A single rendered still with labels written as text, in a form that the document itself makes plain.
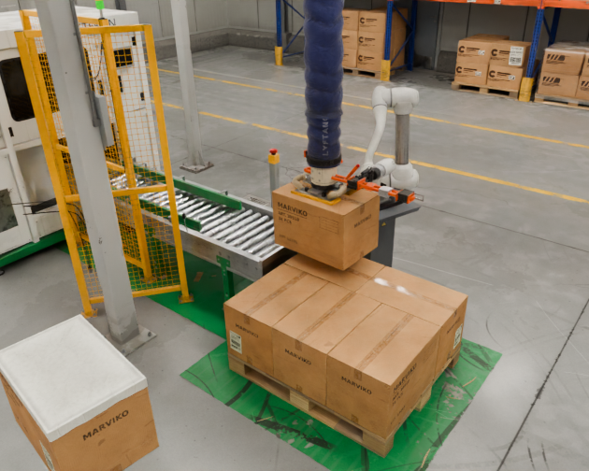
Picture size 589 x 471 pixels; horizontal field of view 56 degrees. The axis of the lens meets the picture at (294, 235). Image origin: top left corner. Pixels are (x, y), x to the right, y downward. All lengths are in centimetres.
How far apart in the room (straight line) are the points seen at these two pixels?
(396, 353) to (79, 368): 163
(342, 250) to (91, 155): 164
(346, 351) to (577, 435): 145
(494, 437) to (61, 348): 240
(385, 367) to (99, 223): 197
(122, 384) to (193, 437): 120
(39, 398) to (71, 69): 182
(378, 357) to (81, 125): 214
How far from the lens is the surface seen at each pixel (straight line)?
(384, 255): 443
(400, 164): 414
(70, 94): 342
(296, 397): 350
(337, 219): 339
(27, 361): 262
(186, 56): 673
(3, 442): 383
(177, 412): 363
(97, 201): 364
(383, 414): 311
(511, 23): 1173
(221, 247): 403
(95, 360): 251
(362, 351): 312
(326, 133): 341
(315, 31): 326
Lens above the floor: 258
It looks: 29 degrees down
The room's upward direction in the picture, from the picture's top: 1 degrees counter-clockwise
